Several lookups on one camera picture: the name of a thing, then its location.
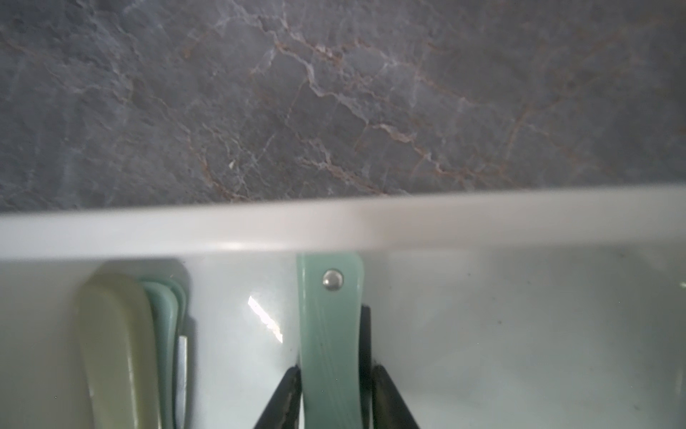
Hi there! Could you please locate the teal knife third row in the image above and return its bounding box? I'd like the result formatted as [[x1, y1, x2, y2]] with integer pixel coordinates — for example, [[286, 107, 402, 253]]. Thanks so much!
[[139, 277, 189, 428]]

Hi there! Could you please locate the long teal knife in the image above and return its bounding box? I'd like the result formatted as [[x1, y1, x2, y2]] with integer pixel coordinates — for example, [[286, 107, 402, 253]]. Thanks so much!
[[297, 252, 364, 428]]

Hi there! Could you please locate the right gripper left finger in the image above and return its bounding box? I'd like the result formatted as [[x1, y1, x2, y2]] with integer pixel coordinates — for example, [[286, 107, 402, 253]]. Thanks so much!
[[254, 366, 302, 429]]

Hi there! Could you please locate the white plastic storage box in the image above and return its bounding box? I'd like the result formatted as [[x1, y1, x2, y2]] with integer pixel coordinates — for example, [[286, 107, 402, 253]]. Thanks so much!
[[1, 186, 685, 428]]

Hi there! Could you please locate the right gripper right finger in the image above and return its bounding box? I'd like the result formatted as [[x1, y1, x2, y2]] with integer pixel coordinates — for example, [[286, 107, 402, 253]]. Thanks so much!
[[372, 365, 419, 429]]

